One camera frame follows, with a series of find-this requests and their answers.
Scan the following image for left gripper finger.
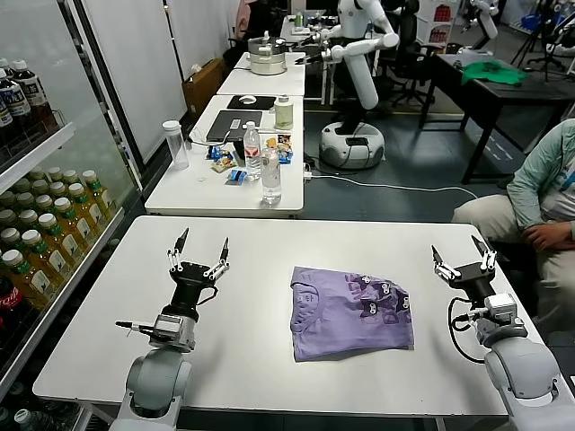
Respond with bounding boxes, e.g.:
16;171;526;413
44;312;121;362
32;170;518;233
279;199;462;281
166;227;190;275
202;237;232;281

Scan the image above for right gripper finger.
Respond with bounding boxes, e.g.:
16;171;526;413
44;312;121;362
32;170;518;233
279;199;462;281
431;244;459;281
472;234;497;272

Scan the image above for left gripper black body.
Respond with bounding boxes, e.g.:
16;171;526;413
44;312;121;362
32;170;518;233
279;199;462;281
170;262;217;318

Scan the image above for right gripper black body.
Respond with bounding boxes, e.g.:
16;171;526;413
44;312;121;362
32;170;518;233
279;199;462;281
449;263;496;302

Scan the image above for purple t-shirt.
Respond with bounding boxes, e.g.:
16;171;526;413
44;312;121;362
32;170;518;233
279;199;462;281
289;265;417;364

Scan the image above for white desk with snacks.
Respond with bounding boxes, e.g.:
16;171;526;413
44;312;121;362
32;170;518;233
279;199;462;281
144;93;306;221

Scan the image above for seated person green shirt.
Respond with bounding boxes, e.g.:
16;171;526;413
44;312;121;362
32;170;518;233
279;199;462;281
451;119;575;333

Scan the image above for clear unlabelled water bottle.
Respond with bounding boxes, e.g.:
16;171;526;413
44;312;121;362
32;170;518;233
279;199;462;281
261;145;284;207

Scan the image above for tall clear tumbler white lid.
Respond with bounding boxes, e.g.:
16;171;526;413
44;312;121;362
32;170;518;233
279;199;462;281
162;119;190;172

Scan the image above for water bottle red label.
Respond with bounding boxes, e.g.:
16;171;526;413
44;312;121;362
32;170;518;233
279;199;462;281
243;121;263;182

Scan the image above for dark grey closed laptop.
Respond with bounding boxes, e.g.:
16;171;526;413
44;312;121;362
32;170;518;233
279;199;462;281
205;110;264;144

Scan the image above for pale green jar white lid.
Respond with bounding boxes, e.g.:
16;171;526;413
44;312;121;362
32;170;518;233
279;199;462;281
273;95;295;132

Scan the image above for cola bottle red label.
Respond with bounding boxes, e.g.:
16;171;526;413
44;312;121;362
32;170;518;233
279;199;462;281
0;274;36;336

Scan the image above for black table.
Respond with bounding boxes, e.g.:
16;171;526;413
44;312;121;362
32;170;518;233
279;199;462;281
421;52;575;186

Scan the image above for black mouse pad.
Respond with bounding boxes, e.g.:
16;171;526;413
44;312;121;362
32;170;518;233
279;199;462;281
226;94;279;112

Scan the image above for glass door drinks cabinet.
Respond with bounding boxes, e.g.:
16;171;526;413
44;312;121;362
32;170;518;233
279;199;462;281
0;0;146;405

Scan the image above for cardboard box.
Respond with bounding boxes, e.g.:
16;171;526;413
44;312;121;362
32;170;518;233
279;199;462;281
181;57;228;117

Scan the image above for green cloth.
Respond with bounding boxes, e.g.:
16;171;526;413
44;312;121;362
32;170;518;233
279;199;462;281
462;61;530;87

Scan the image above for white desk with steamer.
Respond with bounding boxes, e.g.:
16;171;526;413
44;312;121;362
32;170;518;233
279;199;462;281
216;51;307;98

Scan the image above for steel steamer pot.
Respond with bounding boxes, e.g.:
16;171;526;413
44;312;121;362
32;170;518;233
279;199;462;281
247;31;288;76

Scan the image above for white humanoid robot wheeled base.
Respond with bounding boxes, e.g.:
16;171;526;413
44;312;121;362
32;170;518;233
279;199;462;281
294;0;401;171

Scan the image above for green label bottle white cap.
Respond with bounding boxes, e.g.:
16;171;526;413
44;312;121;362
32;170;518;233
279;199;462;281
13;407;55;431

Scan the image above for black tripod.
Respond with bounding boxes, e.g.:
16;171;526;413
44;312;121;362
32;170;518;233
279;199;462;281
511;0;567;84

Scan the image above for dark tea bottle white cap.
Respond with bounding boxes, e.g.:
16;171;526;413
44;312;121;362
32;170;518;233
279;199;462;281
0;66;33;145
11;59;60;134

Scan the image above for white shelf unit red items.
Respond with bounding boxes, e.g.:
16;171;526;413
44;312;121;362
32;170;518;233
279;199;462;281
415;0;457;46

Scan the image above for cluttered white desk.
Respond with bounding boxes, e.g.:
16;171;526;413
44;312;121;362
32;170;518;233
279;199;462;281
279;13;342;46

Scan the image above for blue plastic crate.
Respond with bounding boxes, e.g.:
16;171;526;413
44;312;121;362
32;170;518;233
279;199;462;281
520;15;562;32

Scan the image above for black office chair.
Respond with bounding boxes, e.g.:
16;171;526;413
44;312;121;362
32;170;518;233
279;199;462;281
380;0;447;109

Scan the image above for pink jacket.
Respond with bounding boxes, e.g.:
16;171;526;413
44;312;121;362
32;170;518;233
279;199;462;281
235;0;256;41

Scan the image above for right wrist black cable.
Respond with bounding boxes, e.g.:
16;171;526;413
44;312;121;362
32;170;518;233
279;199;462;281
447;295;489;363

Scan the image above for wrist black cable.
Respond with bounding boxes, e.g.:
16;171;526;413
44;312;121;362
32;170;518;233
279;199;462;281
447;295;489;363
115;320;156;337

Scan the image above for right wrist camera box silver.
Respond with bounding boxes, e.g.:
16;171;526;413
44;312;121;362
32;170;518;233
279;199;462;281
485;294;518;322

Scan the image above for wrist camera box silver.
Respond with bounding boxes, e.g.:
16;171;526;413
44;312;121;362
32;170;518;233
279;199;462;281
485;294;518;322
149;313;198;351

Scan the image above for left wrist camera box silver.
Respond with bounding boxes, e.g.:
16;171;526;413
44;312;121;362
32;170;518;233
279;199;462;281
149;313;198;351

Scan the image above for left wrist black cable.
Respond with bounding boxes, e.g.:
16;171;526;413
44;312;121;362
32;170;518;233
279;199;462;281
115;320;156;337

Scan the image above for white floor cable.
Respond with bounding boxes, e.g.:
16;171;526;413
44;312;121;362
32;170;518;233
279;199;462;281
309;172;477;199

